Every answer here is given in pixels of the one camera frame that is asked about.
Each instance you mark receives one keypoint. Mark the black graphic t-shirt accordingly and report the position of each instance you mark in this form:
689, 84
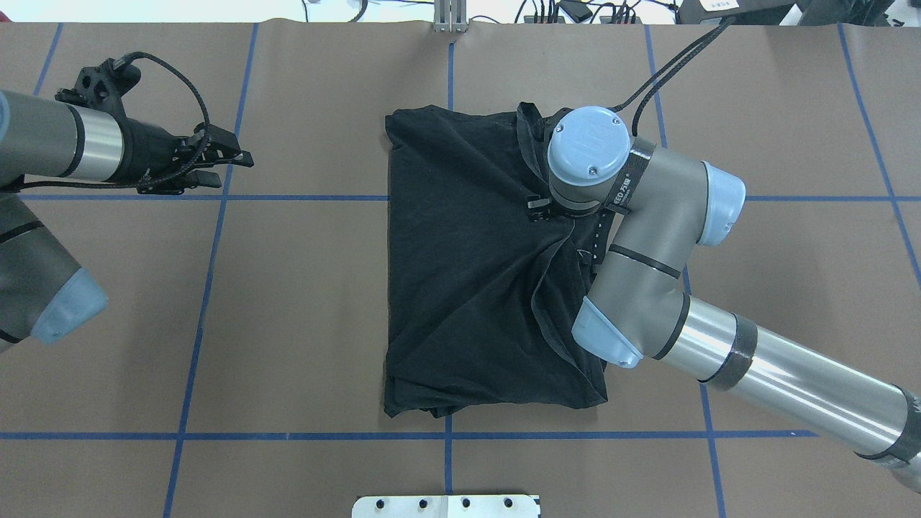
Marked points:
481, 298

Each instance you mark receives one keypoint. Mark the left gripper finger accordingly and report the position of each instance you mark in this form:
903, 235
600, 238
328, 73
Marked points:
204, 179
223, 148

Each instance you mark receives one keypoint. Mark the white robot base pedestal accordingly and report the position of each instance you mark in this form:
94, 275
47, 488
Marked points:
463, 505

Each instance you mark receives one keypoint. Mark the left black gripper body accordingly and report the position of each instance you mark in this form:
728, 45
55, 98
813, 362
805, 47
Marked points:
147, 150

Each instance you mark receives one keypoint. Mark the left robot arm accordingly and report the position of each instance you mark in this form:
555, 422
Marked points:
46, 292

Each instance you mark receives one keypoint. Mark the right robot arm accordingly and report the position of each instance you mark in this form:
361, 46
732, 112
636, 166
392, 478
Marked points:
637, 308

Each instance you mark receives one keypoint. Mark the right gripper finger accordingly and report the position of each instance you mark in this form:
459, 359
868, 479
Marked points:
539, 208

